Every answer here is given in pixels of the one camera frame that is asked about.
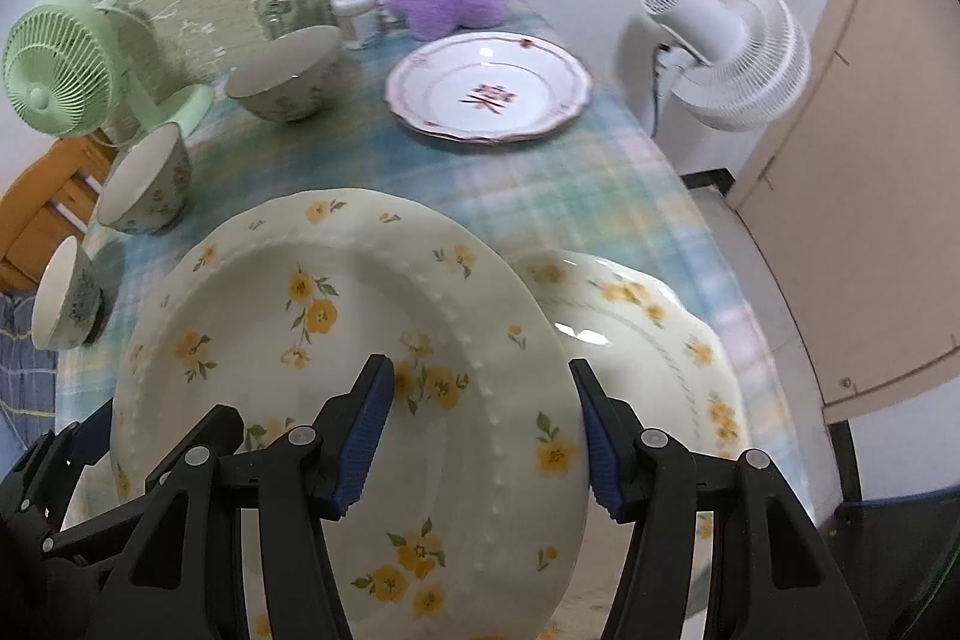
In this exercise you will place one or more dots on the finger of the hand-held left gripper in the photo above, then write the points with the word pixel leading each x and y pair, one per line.
pixel 91 436
pixel 90 524

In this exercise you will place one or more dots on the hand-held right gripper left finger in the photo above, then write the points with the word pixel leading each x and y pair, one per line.
pixel 364 437

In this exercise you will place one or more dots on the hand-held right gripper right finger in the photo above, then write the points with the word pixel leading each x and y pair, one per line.
pixel 600 452

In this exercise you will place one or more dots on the floral ceramic bowl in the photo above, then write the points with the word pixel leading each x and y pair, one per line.
pixel 79 302
pixel 285 93
pixel 161 183

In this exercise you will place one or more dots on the beaded yellow flower plate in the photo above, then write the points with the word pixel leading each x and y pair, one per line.
pixel 247 310

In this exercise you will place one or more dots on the pink rimmed white plate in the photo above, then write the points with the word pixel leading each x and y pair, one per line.
pixel 525 70

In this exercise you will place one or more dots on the grey plaid pillow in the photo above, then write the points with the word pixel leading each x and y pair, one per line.
pixel 19 370

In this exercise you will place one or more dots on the scalloped yellow flower plate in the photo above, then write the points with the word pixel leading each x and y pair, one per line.
pixel 645 347

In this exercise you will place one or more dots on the wooden headboard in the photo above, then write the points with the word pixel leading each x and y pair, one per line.
pixel 37 197

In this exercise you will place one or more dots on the plaid tablecloth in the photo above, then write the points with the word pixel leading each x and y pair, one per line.
pixel 390 160

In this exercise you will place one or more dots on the dark furniture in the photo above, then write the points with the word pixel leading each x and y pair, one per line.
pixel 900 557

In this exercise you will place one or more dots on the green desk fan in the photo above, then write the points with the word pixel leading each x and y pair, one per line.
pixel 52 63

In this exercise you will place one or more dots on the beige door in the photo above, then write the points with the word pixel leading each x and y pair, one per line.
pixel 862 160

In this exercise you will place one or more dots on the small clear plastic container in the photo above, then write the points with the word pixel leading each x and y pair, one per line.
pixel 356 21

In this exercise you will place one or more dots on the white standing fan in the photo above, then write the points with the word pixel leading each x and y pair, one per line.
pixel 750 55

